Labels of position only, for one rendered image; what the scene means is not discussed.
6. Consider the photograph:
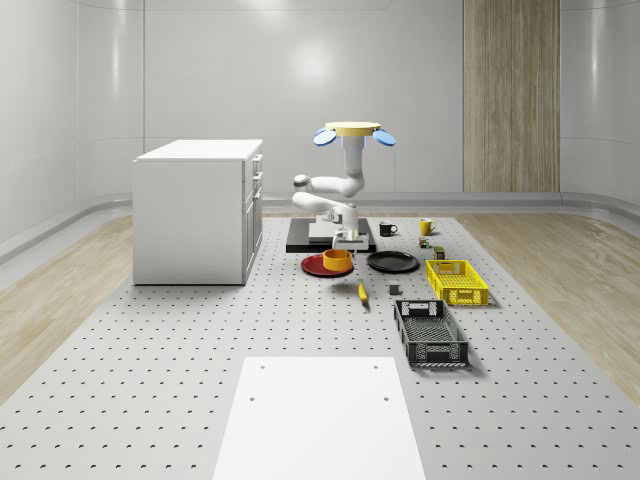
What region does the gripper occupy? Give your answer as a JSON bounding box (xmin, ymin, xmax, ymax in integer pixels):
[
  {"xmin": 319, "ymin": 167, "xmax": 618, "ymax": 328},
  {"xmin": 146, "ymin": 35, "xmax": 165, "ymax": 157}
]
[{"xmin": 331, "ymin": 230, "xmax": 370, "ymax": 254}]

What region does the yellow bowl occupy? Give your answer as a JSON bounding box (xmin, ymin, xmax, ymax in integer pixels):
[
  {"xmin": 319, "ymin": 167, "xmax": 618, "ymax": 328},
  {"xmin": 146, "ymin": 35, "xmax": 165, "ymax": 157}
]
[{"xmin": 321, "ymin": 247, "xmax": 354, "ymax": 273}]

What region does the red plate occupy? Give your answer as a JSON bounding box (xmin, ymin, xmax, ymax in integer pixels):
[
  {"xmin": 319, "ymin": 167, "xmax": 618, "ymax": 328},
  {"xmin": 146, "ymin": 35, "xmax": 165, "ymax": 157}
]
[{"xmin": 300, "ymin": 252, "xmax": 356, "ymax": 279}]

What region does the black plate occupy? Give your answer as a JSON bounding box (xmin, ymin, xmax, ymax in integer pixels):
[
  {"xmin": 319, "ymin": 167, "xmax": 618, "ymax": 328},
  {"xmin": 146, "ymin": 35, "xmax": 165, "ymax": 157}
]
[{"xmin": 365, "ymin": 249, "xmax": 422, "ymax": 275}]

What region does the black stove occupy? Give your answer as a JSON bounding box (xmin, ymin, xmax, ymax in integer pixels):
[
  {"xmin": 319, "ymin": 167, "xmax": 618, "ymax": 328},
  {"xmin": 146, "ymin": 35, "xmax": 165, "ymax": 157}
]
[{"xmin": 285, "ymin": 216, "xmax": 378, "ymax": 254}]

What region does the drone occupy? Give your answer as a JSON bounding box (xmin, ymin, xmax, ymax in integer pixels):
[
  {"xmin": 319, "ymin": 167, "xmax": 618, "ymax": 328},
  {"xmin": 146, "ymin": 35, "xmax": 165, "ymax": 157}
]
[{"xmin": 312, "ymin": 120, "xmax": 397, "ymax": 149}]

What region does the yellow basket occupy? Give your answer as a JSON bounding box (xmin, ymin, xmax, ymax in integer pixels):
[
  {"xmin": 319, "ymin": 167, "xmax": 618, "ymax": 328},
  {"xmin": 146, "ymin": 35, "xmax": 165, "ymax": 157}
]
[{"xmin": 424, "ymin": 258, "xmax": 491, "ymax": 307}]

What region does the dark grey basket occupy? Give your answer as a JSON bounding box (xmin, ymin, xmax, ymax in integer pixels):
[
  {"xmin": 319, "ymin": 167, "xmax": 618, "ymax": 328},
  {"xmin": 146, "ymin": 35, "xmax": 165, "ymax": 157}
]
[{"xmin": 392, "ymin": 298, "xmax": 472, "ymax": 370}]

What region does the white cabinet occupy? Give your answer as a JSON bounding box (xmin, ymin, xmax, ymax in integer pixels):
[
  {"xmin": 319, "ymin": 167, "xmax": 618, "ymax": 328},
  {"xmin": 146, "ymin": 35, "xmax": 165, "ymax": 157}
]
[{"xmin": 131, "ymin": 138, "xmax": 265, "ymax": 287}]

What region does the white board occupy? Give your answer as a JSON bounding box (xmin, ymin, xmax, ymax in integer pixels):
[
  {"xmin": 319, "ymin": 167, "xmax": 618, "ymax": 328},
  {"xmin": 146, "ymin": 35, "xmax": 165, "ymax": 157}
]
[{"xmin": 211, "ymin": 355, "xmax": 428, "ymax": 480}]

